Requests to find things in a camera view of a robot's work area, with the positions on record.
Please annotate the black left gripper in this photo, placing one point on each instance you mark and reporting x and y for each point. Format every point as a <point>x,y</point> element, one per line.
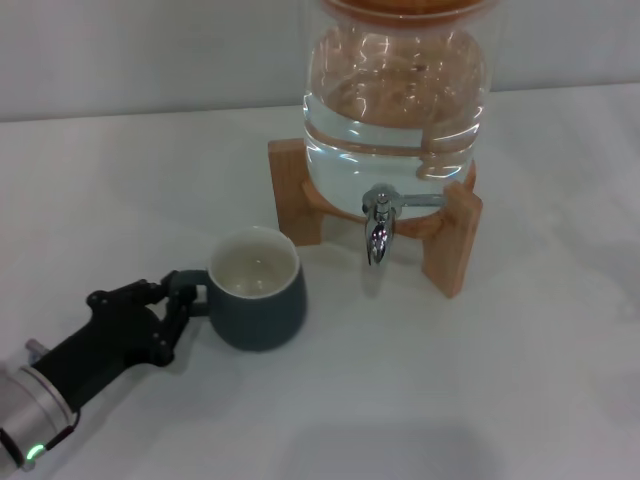
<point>115,340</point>

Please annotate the black ceramic cup white inside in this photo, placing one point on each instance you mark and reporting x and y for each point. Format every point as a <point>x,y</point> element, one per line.
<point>260,320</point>

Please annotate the chrome metal faucet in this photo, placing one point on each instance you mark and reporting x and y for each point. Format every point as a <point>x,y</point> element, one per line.
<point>378,235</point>

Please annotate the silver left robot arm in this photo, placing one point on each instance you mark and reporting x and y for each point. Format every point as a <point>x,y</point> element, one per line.
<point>30,415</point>

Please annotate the light wooden dispenser stand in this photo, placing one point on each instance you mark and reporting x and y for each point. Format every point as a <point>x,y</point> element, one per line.
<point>287,195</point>

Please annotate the clear glass water dispenser jar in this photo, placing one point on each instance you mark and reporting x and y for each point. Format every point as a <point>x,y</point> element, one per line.
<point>395,125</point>

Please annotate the wooden dispenser lid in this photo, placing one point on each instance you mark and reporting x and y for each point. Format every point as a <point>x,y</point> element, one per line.
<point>400,10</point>

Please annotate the silver left wrist mount bracket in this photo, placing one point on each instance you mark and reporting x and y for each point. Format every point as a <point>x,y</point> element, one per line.
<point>35,349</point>

